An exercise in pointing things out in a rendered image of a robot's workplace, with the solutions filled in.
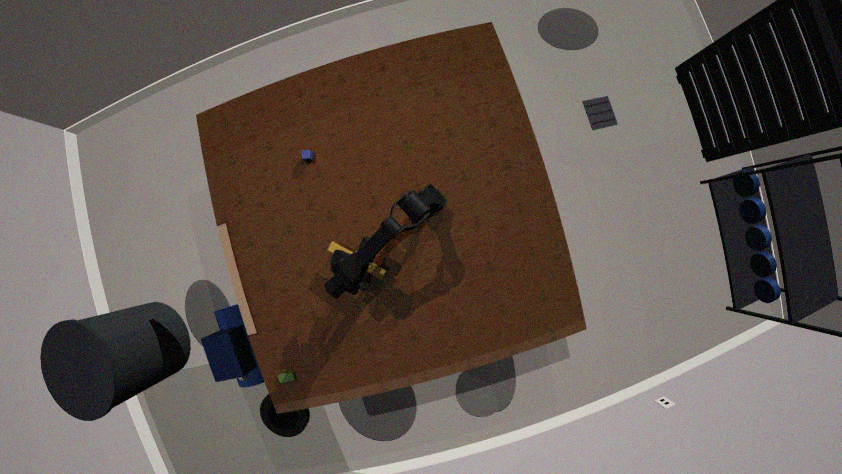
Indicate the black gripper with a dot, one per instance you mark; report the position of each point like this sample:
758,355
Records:
355,290

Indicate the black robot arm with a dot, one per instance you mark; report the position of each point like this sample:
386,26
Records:
348,268

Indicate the yellow bar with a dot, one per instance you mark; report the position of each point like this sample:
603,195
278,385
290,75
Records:
373,269

